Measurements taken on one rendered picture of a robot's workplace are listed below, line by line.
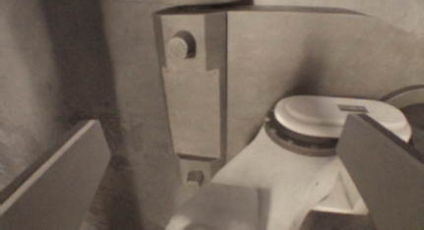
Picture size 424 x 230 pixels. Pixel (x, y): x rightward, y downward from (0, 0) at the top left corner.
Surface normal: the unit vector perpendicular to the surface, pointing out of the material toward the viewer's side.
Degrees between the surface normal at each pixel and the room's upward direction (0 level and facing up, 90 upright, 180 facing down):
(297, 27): 0
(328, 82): 0
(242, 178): 90
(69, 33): 0
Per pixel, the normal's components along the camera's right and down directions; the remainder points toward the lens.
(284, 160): -0.03, -0.86
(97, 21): -0.19, 0.50
